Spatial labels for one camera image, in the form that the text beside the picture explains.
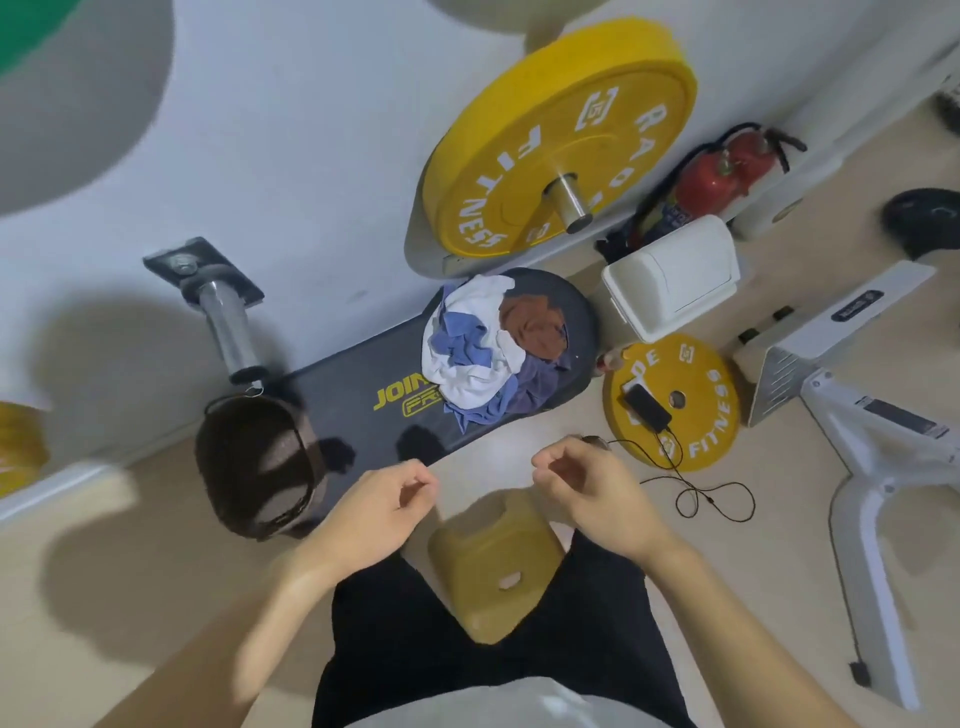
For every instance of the black weight plate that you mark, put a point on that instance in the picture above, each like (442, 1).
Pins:
(924, 222)

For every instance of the white exercise machine frame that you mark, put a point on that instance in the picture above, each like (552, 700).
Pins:
(862, 420)

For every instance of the grey shirt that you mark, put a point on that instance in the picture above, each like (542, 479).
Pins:
(577, 705)

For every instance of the green weight plate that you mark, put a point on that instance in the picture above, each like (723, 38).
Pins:
(30, 26)

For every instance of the black shorts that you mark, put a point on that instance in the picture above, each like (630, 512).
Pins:
(397, 645)

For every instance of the blue cloth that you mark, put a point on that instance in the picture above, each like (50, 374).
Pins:
(466, 336)

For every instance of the person's right fingers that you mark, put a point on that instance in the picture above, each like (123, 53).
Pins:
(559, 469)

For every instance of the red fire extinguisher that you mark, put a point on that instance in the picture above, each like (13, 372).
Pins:
(754, 156)
(701, 187)

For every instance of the person's right forearm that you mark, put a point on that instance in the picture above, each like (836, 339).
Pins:
(742, 637)

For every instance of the empty steel wall peg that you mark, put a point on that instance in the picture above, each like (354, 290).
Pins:
(225, 315)

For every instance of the yellow plastic stool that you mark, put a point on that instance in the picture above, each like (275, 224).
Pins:
(495, 566)

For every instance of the small yellow weight plate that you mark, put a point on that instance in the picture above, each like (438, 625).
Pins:
(701, 409)

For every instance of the white lidded trash bin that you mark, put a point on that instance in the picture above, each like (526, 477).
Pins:
(675, 277)

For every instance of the black phone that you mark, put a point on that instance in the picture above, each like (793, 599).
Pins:
(647, 406)

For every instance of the white cloth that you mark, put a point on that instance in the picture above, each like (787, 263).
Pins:
(465, 375)

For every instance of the black padded bench board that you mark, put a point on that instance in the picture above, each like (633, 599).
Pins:
(360, 405)

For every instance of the yellow plate at wall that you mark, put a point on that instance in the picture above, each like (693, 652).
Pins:
(19, 446)

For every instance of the brown cloth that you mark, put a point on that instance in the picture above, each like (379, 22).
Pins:
(534, 327)

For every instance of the person's left fingers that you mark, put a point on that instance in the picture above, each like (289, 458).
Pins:
(420, 487)

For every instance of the person's right hand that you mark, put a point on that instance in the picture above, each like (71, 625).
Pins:
(607, 495)

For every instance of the person's left forearm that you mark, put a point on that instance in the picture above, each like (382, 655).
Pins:
(225, 645)

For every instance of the person's left hand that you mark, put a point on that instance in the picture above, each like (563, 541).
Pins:
(360, 517)

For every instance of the large yellow weight plate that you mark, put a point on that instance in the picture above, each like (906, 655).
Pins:
(525, 112)

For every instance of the white rack beam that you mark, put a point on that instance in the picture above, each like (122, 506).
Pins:
(840, 142)

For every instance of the purple cloth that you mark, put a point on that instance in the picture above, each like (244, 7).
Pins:
(538, 379)

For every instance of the steel peg holding plate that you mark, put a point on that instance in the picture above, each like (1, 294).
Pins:
(568, 199)

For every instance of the brown mesh basket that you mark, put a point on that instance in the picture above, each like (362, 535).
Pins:
(255, 465)

